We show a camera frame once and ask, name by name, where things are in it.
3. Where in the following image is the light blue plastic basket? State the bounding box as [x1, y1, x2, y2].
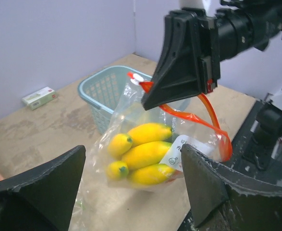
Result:
[77, 65, 192, 135]

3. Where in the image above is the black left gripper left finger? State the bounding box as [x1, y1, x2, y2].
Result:
[0, 145, 86, 231]

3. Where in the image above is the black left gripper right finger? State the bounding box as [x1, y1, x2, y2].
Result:
[181, 144, 282, 231]

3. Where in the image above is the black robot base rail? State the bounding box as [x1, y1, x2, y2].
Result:
[222, 88, 282, 187]

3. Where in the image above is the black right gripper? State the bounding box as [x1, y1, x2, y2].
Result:
[141, 9, 221, 110]

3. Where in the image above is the small green white box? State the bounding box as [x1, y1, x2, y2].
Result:
[22, 87, 58, 111]

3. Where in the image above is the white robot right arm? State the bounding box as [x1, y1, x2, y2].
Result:
[141, 0, 282, 110]

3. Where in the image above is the yellow banana bunch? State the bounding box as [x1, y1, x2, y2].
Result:
[106, 123, 175, 187]

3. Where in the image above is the green cucumber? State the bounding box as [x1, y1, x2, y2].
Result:
[171, 132, 180, 142]

